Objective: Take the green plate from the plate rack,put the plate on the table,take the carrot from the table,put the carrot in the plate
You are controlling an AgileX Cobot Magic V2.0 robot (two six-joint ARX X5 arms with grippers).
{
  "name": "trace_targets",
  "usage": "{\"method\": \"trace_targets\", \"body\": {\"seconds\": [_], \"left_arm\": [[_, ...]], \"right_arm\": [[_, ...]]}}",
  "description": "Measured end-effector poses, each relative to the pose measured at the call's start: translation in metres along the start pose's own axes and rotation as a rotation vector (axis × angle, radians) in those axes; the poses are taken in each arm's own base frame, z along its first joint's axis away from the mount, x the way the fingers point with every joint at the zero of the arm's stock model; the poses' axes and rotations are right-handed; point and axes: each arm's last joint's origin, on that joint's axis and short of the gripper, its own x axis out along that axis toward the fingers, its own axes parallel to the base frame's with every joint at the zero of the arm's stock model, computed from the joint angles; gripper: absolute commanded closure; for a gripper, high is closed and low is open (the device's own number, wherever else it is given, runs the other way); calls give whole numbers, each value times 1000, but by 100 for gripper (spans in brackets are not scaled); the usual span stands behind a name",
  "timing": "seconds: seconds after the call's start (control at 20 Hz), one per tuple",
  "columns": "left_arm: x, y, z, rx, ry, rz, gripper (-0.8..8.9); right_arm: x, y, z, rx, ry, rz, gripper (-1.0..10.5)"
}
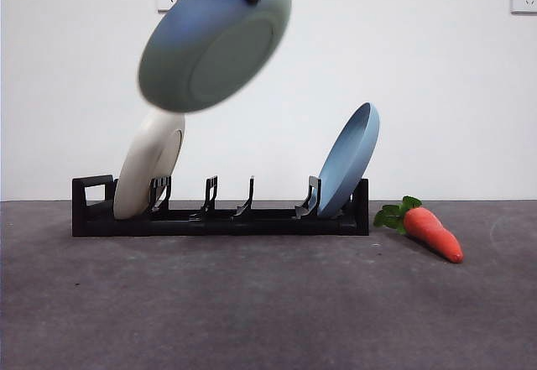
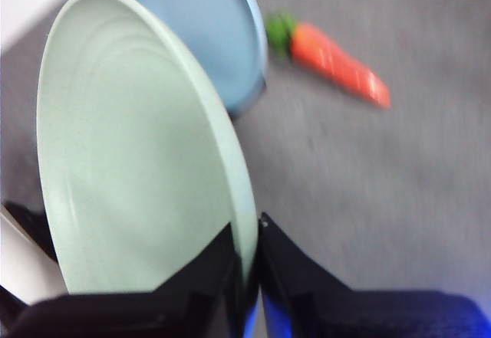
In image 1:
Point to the green plate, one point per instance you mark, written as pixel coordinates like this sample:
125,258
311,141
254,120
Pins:
210,59

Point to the blue plate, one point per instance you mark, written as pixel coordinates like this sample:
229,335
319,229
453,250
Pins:
346,168

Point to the orange carrot with green leaves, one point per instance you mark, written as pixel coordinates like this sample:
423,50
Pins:
430,231

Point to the cream plate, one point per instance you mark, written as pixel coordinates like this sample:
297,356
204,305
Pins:
138,177

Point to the black plate rack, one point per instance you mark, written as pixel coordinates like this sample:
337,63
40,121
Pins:
272,229

